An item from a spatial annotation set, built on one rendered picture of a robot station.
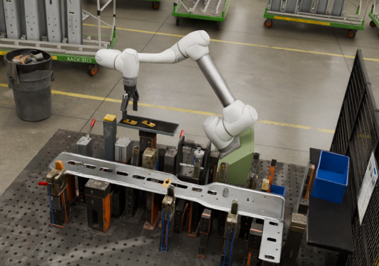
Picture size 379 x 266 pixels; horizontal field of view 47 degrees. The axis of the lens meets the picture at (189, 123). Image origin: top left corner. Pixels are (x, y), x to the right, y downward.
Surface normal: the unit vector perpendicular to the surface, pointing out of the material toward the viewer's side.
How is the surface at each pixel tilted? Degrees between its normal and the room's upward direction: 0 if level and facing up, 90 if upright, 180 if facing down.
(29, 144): 0
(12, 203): 0
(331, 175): 0
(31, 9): 85
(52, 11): 87
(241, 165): 90
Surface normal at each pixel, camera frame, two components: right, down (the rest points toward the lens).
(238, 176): -0.12, 0.48
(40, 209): 0.07, -0.87
